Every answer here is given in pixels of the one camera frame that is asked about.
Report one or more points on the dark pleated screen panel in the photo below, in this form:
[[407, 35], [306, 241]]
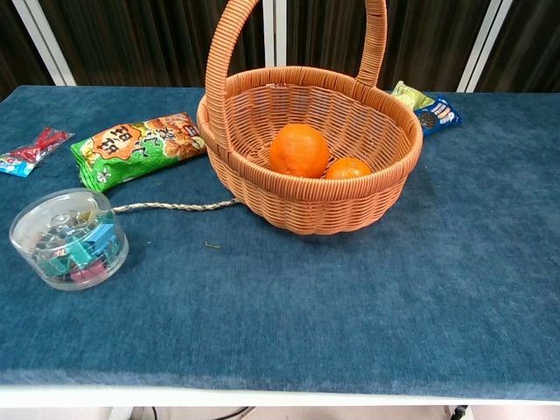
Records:
[[144, 41], [538, 44], [429, 39], [17, 48]]

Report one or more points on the red candy packet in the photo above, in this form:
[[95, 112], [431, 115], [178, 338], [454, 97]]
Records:
[[30, 151]]

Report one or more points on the clear tub of binder clips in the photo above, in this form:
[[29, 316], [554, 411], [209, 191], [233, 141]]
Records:
[[70, 245]]

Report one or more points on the green snack bag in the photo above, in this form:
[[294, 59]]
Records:
[[131, 149]]

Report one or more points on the blue cookie packet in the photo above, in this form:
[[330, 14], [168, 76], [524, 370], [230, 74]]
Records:
[[439, 116]]

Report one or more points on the orange wicker basket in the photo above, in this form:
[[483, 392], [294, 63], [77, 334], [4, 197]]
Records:
[[306, 205]]

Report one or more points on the small orange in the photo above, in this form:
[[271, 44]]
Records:
[[347, 168]]

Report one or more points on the big orange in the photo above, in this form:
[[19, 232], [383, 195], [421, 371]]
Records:
[[299, 151]]

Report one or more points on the white screen frame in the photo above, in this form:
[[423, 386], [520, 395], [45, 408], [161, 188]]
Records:
[[490, 44], [273, 32], [44, 41]]

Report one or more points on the light green snack packet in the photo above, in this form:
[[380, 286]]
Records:
[[409, 94]]

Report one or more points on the blue table cloth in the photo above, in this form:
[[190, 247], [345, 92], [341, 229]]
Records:
[[280, 315]]

